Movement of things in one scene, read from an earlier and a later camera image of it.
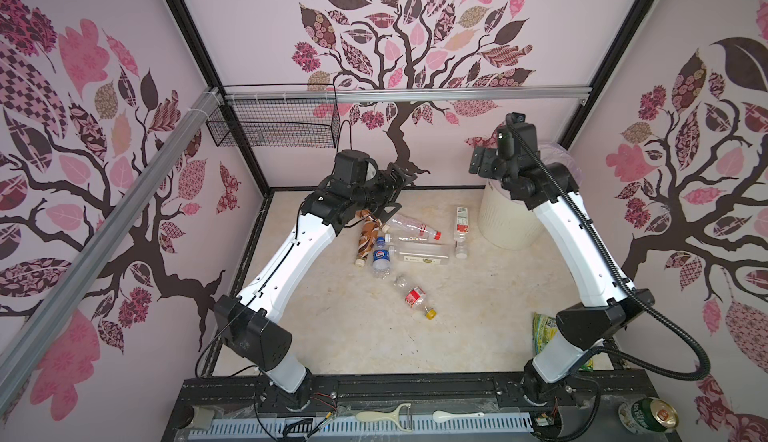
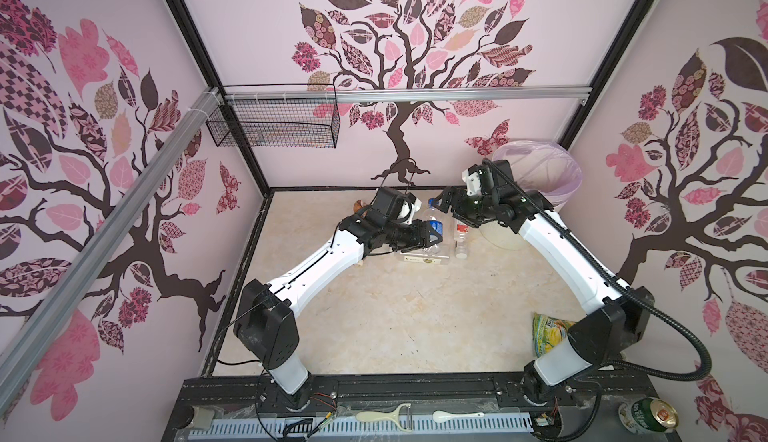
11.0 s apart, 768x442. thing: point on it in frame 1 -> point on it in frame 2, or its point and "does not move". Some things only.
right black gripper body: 487,164 -> 467,209
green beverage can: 647,414 does not move
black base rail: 487,396 does not move
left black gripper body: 381,191 -> 409,236
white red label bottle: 461,246 does not move
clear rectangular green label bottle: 419,253 does not move
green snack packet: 544,329 does not move
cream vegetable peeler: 370,416 does not move
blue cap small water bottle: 381,259 -> 434,217
